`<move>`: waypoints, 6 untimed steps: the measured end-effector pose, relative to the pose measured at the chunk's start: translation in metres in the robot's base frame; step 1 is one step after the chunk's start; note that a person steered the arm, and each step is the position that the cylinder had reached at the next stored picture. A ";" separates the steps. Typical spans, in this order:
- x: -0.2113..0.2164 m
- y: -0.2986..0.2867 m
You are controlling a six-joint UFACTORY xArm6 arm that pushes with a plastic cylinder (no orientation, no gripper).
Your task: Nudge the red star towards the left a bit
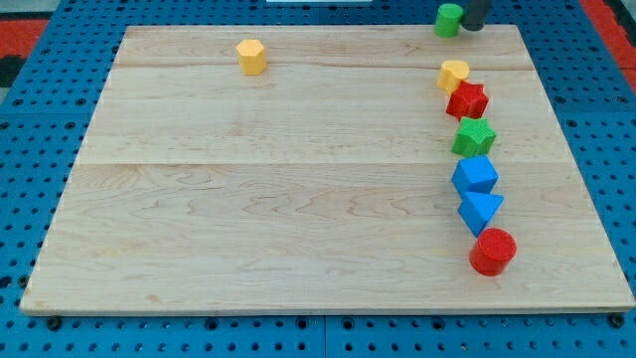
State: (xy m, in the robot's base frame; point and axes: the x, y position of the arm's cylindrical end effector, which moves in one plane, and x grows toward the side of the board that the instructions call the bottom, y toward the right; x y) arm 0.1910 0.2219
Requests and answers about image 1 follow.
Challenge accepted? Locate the dark grey cylindrical pusher tip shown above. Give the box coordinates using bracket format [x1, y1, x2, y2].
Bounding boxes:
[461, 0, 492, 32]

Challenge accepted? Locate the red star block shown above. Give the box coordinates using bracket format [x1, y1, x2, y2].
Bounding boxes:
[446, 81, 489, 120]

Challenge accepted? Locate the green star block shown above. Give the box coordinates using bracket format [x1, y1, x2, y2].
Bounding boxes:
[451, 116, 497, 158]

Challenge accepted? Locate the green cylinder block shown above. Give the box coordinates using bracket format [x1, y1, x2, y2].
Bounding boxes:
[434, 3, 463, 38]

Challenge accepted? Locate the yellow heart block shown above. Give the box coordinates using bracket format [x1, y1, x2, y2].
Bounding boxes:
[436, 60, 470, 95]

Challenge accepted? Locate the blue cube block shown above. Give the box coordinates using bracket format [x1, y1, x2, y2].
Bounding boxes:
[451, 155, 499, 198]

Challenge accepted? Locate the blue triangle block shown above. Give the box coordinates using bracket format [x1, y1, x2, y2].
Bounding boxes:
[458, 192, 504, 237]

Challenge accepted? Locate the wooden board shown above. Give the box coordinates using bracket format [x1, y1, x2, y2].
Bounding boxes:
[21, 25, 635, 316]

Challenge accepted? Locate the yellow hexagon block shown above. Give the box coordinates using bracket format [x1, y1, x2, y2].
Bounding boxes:
[236, 39, 267, 76]

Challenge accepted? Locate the red cylinder block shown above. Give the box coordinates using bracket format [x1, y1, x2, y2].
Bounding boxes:
[469, 228, 517, 276]

